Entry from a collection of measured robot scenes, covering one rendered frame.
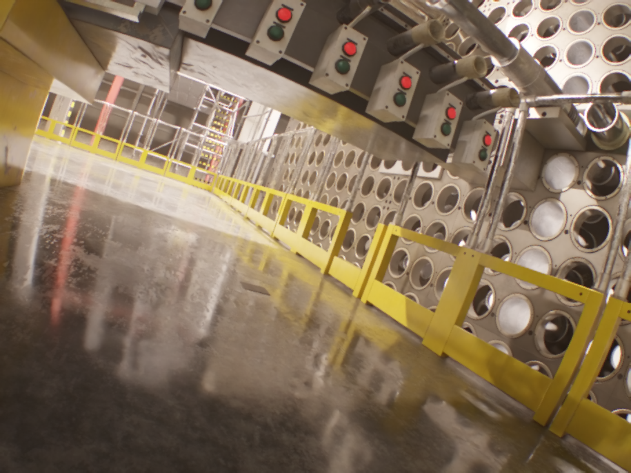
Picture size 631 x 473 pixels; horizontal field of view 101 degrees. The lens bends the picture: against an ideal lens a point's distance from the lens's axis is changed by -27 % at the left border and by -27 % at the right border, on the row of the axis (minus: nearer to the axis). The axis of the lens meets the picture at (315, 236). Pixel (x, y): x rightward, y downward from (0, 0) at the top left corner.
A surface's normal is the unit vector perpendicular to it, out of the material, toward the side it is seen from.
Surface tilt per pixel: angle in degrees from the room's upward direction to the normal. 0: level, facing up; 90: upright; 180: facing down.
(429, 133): 90
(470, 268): 90
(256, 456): 0
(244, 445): 0
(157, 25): 90
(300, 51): 90
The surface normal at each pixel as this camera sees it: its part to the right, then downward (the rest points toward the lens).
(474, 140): -0.86, -0.28
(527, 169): 0.39, 0.20
